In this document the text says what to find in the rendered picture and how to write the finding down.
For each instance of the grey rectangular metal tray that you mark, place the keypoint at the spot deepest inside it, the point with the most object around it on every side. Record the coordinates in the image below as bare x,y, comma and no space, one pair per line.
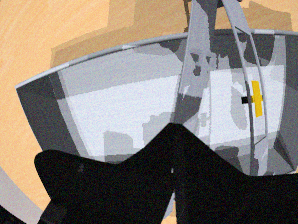
108,105

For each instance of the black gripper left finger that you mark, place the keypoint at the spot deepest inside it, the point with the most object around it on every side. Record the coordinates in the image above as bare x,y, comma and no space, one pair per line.
140,187

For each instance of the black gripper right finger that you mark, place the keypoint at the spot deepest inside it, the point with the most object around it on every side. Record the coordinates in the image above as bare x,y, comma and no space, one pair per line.
211,191

